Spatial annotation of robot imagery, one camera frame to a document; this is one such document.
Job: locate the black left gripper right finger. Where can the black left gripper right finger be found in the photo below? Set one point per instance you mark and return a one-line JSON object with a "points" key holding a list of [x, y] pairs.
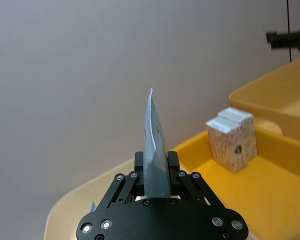
{"points": [[190, 186]]}

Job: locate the bright yellow plastic tray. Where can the bright yellow plastic tray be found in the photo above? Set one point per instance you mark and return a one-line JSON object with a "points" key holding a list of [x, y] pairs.
{"points": [[262, 190]]}

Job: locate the patterned carton with white top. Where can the patterned carton with white top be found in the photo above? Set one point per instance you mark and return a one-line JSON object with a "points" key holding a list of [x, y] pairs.
{"points": [[221, 147], [248, 135]]}

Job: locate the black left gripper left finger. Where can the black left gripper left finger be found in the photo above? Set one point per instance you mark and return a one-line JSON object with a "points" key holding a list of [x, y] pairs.
{"points": [[120, 190]]}

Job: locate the deep yellow plastic bin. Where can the deep yellow plastic bin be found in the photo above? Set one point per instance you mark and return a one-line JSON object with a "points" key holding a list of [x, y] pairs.
{"points": [[277, 92]]}

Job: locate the pale blue plastic pouch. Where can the pale blue plastic pouch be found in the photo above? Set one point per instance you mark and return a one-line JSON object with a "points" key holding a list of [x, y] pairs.
{"points": [[155, 160]]}

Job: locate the pale cream plastic tray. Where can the pale cream plastic tray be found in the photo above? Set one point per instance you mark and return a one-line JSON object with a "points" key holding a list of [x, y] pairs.
{"points": [[72, 200]]}

